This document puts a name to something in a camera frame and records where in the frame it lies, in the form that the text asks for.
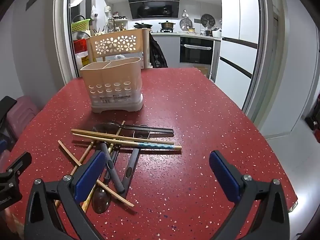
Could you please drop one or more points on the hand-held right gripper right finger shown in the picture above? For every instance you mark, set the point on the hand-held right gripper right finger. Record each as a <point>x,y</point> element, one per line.
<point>225,177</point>

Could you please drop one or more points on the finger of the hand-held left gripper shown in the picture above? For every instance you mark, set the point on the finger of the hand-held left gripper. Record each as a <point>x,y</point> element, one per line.
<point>21,162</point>
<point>2,146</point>

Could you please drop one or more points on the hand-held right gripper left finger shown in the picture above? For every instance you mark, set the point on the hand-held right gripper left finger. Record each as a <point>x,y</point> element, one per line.
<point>90,177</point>

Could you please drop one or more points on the beige plastic utensil holder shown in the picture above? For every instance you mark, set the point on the beige plastic utensil holder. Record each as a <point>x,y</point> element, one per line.
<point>112,85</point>

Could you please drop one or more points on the black chair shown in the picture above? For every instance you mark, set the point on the black chair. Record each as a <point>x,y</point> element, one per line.
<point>6,115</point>

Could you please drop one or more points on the cardboard box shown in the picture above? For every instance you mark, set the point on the cardboard box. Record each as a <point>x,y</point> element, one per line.
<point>202,71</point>

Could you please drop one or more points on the yellow oil bottle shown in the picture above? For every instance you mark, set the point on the yellow oil bottle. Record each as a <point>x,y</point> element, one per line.
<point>85,60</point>

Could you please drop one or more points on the white refrigerator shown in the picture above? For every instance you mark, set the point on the white refrigerator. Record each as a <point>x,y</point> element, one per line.
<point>237,55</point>

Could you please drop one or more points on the red plastic basket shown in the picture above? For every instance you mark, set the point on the red plastic basket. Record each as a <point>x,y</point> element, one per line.
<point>81,46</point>

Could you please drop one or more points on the black built-in oven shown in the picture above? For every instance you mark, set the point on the black built-in oven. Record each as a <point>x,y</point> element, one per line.
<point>196,52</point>

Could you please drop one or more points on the steel mixing bowl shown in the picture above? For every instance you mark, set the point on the steel mixing bowl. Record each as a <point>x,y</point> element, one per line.
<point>80,35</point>

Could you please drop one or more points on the black hanging bag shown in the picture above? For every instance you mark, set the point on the black hanging bag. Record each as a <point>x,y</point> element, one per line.
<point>157,52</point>

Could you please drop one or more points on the green plastic basket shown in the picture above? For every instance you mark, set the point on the green plastic basket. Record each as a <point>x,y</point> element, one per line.
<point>80,25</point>

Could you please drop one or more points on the white rice cooker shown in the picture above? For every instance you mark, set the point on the white rice cooker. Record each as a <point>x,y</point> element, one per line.
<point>216,33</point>

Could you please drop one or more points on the white spice rack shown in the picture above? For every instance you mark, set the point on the white spice rack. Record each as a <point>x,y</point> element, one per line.
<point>117,25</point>

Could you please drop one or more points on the grey round steamer rack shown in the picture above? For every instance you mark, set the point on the grey round steamer rack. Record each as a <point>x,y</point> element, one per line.
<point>208,20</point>

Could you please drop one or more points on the round metal strainer plate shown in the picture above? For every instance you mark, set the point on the round metal strainer plate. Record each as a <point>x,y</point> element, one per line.
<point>185,23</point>

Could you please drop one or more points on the black wok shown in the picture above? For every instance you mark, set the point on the black wok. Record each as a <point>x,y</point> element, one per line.
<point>143,25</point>

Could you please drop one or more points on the white hanging plastic bag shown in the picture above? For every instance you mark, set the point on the white hanging plastic bag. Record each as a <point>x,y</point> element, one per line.
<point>94,12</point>

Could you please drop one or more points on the brown cooking pot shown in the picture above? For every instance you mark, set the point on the brown cooking pot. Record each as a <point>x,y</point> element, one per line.
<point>167,25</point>

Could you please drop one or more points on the black range hood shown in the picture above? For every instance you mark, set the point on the black range hood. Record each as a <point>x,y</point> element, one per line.
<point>153,6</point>

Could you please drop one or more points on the dark items by wall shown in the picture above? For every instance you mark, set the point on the dark items by wall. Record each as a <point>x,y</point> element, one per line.
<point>314,122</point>

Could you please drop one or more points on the dark wall switch panel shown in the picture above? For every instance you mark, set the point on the dark wall switch panel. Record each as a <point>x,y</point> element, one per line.
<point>32,0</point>

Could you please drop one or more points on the white wall outlet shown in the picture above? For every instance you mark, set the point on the white wall outlet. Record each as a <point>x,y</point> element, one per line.
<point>107,9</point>

